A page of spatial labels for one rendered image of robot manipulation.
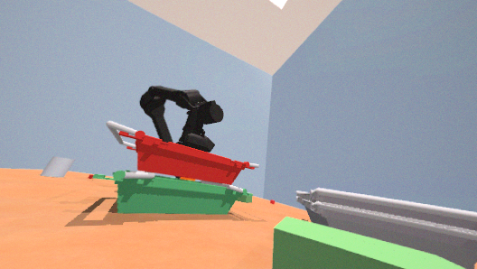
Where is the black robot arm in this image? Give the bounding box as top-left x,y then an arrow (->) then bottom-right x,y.
140,86 -> 223,143

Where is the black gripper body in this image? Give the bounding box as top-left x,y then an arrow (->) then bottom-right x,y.
177,122 -> 209,149

